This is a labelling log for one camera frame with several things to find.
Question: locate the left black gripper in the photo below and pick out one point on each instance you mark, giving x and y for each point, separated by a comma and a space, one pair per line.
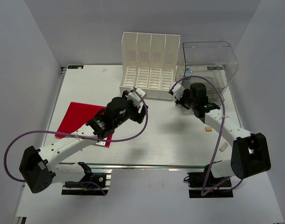
135, 116

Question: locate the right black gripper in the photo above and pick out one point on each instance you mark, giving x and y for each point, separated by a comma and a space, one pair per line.
180, 101

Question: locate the blue lidded jar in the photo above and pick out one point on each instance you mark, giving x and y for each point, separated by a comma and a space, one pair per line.
187, 73

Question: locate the clear acrylic storage box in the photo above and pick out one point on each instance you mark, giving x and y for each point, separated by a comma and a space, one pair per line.
212, 62

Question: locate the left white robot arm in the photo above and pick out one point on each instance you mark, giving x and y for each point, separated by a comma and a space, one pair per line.
42, 167

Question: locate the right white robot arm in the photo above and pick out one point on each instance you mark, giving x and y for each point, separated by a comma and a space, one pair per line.
250, 155

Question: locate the yellow eraser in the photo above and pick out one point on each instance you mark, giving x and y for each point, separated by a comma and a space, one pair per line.
208, 129

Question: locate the white file organizer rack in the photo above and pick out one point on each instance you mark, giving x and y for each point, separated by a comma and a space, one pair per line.
149, 62

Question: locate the white eraser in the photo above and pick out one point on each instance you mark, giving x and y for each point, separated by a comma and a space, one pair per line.
223, 147

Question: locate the red notebook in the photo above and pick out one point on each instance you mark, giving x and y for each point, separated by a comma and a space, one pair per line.
77, 115

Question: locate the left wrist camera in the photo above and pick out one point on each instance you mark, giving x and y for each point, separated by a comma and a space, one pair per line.
136, 95

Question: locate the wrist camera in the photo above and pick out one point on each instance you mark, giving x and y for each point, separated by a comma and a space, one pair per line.
176, 90
136, 95

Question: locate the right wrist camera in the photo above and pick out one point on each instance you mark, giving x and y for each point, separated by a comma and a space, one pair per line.
176, 90

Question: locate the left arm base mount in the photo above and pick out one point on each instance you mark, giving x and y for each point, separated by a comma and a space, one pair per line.
93, 182

